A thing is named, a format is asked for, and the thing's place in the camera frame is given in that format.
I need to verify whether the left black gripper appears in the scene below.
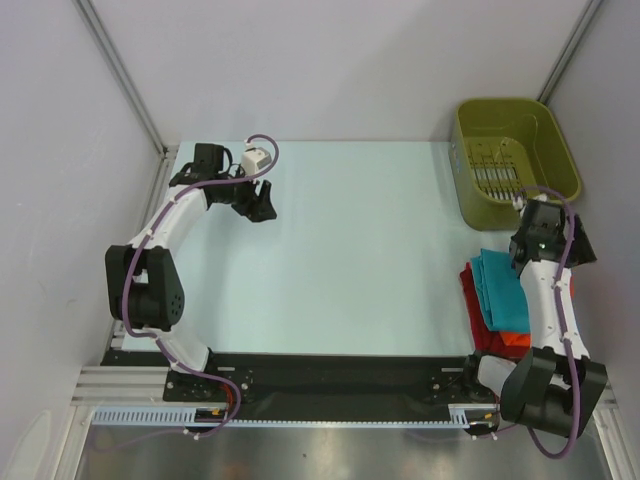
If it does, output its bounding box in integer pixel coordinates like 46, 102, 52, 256
213, 164, 276, 223

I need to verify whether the teal t shirt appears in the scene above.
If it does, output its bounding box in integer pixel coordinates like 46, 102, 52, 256
471, 249, 530, 334

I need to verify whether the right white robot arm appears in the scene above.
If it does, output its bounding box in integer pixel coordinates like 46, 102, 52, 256
461, 199, 608, 442

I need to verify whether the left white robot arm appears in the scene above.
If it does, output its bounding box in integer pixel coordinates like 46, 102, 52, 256
105, 134, 280, 400

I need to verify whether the olive green plastic basket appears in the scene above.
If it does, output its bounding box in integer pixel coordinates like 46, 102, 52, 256
449, 97, 582, 231

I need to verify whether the orange folded t shirt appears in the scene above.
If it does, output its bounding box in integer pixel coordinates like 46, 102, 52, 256
498, 276, 581, 351

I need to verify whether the red folded t shirt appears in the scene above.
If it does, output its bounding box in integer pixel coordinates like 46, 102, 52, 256
459, 262, 529, 360

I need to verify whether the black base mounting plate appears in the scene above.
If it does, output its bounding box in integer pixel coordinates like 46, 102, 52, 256
99, 349, 501, 424

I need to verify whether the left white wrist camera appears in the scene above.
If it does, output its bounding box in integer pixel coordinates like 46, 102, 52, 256
240, 143, 272, 176

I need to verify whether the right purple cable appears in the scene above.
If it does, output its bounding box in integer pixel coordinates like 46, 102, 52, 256
469, 185, 586, 460

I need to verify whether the purple cable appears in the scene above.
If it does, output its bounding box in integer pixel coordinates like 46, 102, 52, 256
469, 185, 586, 460
122, 133, 280, 444

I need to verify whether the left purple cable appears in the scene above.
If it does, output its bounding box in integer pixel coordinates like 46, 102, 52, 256
122, 133, 280, 444

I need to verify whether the white slotted cable duct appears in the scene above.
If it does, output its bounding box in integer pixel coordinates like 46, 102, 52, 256
92, 404, 500, 429

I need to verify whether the aluminium frame rail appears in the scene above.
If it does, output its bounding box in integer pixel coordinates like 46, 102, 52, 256
69, 364, 619, 409

